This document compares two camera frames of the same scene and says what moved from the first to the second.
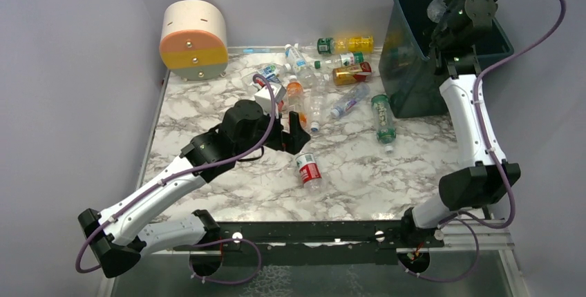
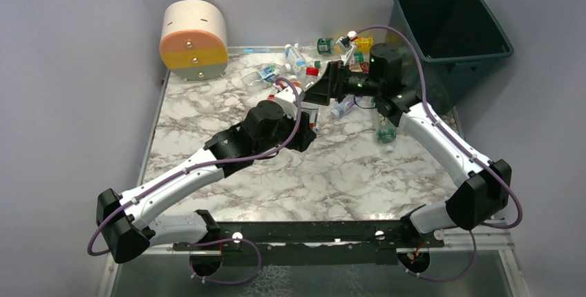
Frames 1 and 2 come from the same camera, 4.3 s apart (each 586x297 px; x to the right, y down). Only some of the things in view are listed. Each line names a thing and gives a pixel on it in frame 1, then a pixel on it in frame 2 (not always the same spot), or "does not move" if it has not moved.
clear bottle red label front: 309,171 to 312,111
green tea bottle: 385,126 does not move
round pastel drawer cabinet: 193,42 does not move
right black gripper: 443,29 to 335,81
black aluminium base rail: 357,242 does not move
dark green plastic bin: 409,73 does not move
